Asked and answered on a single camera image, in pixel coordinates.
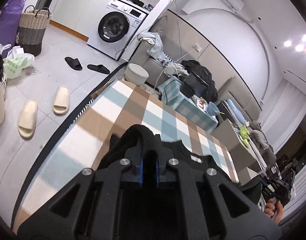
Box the white curtain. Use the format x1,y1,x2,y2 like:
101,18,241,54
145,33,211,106
258,80,306,220

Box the black air fryer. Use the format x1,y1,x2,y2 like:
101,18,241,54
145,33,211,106
184,72,211,93

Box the woven laundry basket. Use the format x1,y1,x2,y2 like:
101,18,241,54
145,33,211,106
18,5,53,57

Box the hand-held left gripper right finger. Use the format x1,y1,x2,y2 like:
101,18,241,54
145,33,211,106
156,134,281,240

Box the black slipper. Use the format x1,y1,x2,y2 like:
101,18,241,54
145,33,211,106
87,64,110,74
65,57,83,71

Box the blue pillow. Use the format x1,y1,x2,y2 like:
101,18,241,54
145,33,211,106
225,99,246,125

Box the beige low cabinet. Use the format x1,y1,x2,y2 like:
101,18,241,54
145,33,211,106
210,119,262,180

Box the purple bag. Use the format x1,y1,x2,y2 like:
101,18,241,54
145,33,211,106
0,0,27,58

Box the white grey cloth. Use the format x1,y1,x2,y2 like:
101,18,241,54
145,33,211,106
164,62,189,77

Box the white washing machine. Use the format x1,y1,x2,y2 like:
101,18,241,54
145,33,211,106
87,0,148,61

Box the green plush toy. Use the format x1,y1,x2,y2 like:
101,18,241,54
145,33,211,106
239,125,251,147

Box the white lower kitchen cabinets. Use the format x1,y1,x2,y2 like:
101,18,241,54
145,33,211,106
49,0,118,42

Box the black bag on table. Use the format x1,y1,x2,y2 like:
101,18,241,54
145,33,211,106
180,60,219,103

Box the black knit sweater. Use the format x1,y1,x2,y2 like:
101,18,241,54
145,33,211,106
97,124,262,205

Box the person's right hand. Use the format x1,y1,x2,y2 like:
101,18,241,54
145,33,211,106
264,199,285,222

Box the side table with checked cloth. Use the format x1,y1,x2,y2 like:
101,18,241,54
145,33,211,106
158,76,218,132

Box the blue bowl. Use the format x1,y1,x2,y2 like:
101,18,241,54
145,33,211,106
206,102,221,117

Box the food tray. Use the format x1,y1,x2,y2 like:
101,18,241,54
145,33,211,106
196,97,209,110

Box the grey sofa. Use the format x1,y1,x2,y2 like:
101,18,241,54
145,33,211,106
129,15,191,90

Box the grey blanket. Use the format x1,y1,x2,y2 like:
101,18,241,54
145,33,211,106
250,121,277,165

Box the grey upholstered bed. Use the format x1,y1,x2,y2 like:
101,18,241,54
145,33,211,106
216,76,277,167

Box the round white stool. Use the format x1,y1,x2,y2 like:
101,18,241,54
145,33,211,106
125,64,149,85

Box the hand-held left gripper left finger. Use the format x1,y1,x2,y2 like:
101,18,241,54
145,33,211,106
12,136,144,240

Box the light blue cloth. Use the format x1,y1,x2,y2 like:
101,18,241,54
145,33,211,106
138,32,168,63

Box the beige slipper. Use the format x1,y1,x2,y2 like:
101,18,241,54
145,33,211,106
53,86,70,115
18,100,38,139

